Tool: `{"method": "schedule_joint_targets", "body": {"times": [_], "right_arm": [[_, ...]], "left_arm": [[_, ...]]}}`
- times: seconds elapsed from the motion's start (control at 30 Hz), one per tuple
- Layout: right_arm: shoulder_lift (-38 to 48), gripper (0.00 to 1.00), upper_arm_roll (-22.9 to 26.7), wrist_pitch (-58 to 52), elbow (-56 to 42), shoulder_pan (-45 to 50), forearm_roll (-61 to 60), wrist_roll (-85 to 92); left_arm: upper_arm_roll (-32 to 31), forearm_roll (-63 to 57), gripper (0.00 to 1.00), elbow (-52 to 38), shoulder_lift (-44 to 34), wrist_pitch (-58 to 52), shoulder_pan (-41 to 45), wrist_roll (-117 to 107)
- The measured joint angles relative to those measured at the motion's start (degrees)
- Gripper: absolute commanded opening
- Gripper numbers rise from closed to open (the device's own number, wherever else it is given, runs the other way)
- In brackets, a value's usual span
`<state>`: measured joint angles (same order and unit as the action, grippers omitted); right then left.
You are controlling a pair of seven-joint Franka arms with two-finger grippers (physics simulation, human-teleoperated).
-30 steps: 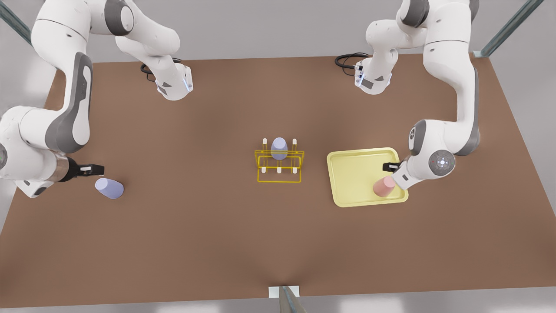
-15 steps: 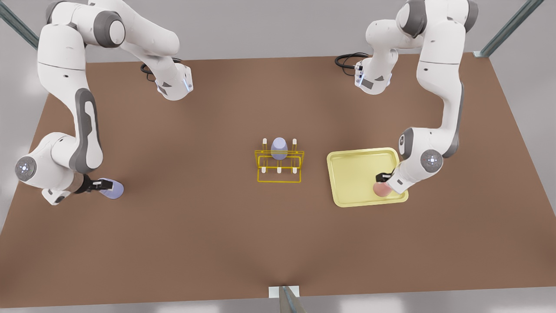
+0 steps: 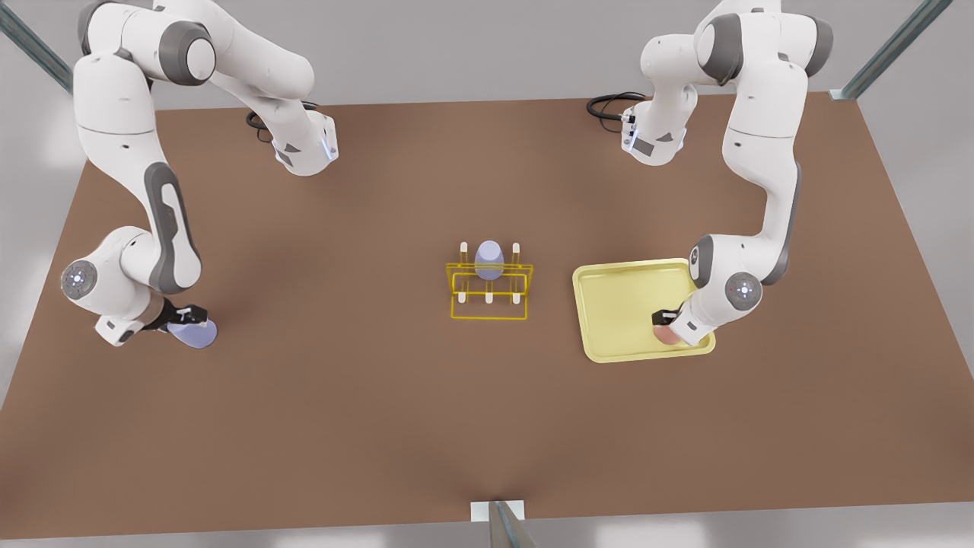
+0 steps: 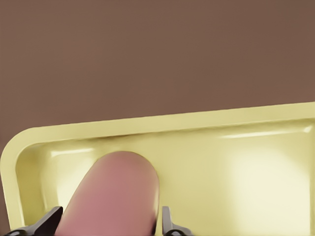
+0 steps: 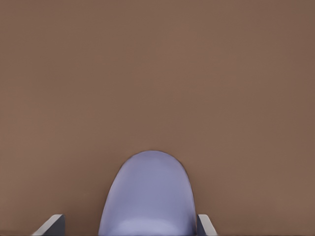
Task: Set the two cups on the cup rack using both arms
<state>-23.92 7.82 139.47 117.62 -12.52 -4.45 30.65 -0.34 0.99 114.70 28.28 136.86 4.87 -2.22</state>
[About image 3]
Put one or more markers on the pink cup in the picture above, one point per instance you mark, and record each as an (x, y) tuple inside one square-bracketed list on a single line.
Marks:
[(667, 335)]

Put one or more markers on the lavender cup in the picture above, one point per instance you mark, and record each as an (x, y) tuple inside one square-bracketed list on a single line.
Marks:
[(488, 259), (193, 333)]

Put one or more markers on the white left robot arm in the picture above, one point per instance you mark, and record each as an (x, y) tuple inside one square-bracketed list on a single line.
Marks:
[(761, 152)]

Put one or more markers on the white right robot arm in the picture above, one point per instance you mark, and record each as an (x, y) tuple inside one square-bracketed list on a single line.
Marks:
[(122, 99)]

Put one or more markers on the yellow tray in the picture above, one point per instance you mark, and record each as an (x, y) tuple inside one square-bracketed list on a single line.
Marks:
[(624, 312)]

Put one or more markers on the silver frame post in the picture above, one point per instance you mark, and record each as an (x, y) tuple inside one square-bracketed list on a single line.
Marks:
[(504, 525), (34, 46), (890, 49)]

